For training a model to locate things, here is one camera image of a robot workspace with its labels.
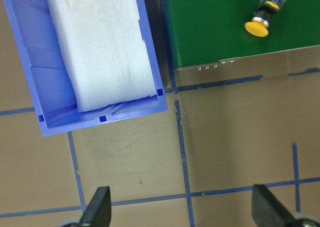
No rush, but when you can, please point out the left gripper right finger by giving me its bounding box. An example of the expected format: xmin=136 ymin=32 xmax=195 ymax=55
xmin=251 ymin=184 xmax=296 ymax=227

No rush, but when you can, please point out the blue bin left side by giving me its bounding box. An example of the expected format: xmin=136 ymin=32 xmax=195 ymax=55
xmin=3 ymin=0 xmax=168 ymax=137

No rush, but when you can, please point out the green conveyor belt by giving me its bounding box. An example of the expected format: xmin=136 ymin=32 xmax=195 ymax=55
xmin=160 ymin=0 xmax=320 ymax=69

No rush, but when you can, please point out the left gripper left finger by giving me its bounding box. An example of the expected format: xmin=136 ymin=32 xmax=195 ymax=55
xmin=79 ymin=186 xmax=112 ymax=227

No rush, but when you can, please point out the white foam pad left bin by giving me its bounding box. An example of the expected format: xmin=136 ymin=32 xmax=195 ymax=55
xmin=47 ymin=0 xmax=156 ymax=112

